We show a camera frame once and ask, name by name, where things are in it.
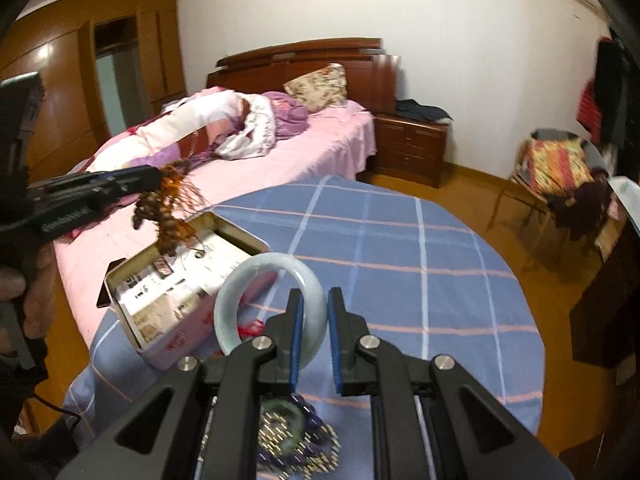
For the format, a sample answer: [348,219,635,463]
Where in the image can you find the pale jade bangle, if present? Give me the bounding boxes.
[213,252,329,368]

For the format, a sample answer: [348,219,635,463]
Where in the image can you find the brown wooden bead necklace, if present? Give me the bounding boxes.
[131,158,206,256]

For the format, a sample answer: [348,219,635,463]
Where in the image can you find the silver grey bead necklace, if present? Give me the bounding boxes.
[257,410,343,470]

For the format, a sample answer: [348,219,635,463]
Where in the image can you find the green jade bangle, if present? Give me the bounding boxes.
[257,398,306,458]

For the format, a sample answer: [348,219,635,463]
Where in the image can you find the person's left hand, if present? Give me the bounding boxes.
[1,244,58,339]

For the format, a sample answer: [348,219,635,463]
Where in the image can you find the black smartphone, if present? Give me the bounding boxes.
[96,258,125,309]

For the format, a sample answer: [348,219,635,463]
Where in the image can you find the pink metal tin box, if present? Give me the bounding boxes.
[106,211,270,370]

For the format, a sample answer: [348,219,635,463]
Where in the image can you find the bed with pink sheet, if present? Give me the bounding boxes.
[54,101,375,346]

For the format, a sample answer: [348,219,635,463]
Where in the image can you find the wooden wardrobe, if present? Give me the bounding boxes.
[1,0,186,181]

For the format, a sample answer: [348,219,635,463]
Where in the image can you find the blue plaid tablecloth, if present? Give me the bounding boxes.
[62,173,547,480]

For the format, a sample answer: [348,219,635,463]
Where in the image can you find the pink patchwork quilt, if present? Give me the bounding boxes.
[81,87,277,172]

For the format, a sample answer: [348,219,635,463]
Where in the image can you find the purple garment on bed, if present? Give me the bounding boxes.
[262,91,309,140]

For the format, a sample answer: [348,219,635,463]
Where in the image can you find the floral pillow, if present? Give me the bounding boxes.
[283,63,347,114]

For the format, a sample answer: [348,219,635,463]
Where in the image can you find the dark wooden headboard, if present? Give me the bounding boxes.
[206,37,402,116]

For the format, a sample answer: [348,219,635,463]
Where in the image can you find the wooden nightstand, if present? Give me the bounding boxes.
[372,115,449,188]

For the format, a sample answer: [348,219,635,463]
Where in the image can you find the chair with colourful cushion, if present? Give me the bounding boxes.
[487,129,611,254]

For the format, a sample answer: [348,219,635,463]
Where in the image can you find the dark clothes on nightstand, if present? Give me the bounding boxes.
[395,99,452,125]

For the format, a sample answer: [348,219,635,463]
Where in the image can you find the hanging clothes at right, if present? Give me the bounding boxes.
[576,34,639,182]

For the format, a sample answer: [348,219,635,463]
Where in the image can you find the dark purple bead bracelet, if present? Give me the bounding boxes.
[255,392,334,470]

